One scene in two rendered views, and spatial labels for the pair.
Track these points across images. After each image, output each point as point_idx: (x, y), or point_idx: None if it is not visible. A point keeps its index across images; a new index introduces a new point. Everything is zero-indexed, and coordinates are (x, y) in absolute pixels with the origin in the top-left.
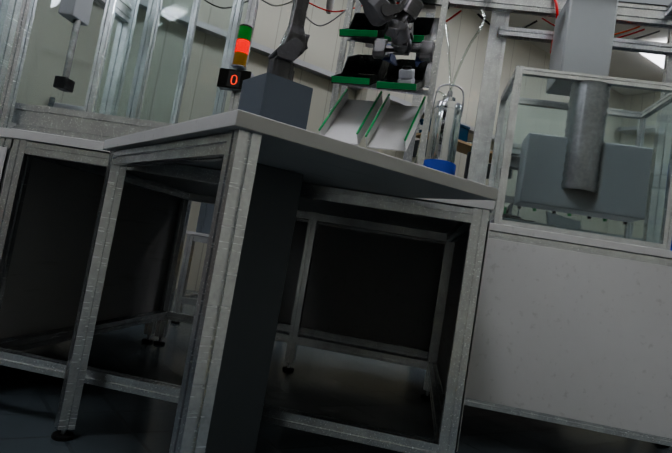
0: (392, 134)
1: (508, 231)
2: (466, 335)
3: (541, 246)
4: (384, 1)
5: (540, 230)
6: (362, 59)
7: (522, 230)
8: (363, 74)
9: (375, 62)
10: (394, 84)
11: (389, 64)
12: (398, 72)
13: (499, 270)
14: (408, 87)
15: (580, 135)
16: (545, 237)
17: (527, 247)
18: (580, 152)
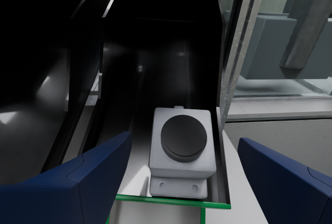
0: (154, 223)
1: (242, 117)
2: None
3: (264, 122)
4: None
5: (266, 112)
6: None
7: (253, 115)
8: (54, 18)
9: None
10: (140, 201)
11: (102, 31)
12: (131, 7)
13: (232, 140)
14: (196, 206)
15: (313, 20)
16: (268, 116)
17: (254, 124)
18: (307, 37)
